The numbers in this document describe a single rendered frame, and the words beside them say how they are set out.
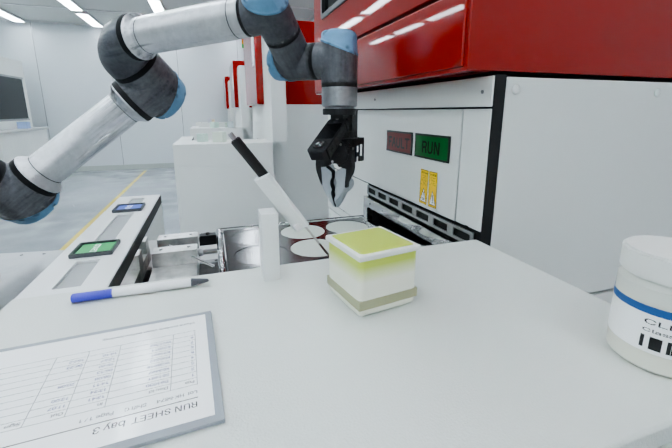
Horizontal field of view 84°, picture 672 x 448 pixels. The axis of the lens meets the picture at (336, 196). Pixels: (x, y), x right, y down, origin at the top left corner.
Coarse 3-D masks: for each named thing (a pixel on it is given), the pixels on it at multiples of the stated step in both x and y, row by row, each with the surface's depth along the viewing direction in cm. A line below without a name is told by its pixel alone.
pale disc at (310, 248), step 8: (304, 240) 79; (312, 240) 79; (320, 240) 79; (296, 248) 74; (304, 248) 74; (312, 248) 74; (320, 248) 74; (328, 248) 74; (312, 256) 70; (320, 256) 70
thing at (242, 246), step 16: (288, 224) 90; (320, 224) 90; (368, 224) 90; (224, 240) 79; (240, 240) 79; (256, 240) 79; (288, 240) 79; (240, 256) 70; (256, 256) 70; (288, 256) 70; (304, 256) 70
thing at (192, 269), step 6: (186, 264) 71; (192, 264) 71; (198, 264) 73; (156, 270) 69; (162, 270) 69; (168, 270) 69; (174, 270) 69; (180, 270) 69; (186, 270) 69; (192, 270) 69; (198, 270) 72; (150, 276) 66; (156, 276) 66; (162, 276) 66; (168, 276) 66; (174, 276) 66; (180, 276) 66; (186, 276) 66
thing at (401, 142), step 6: (390, 132) 86; (390, 138) 86; (396, 138) 84; (402, 138) 81; (408, 138) 78; (390, 144) 86; (396, 144) 84; (402, 144) 81; (408, 144) 79; (396, 150) 84; (402, 150) 81; (408, 150) 79
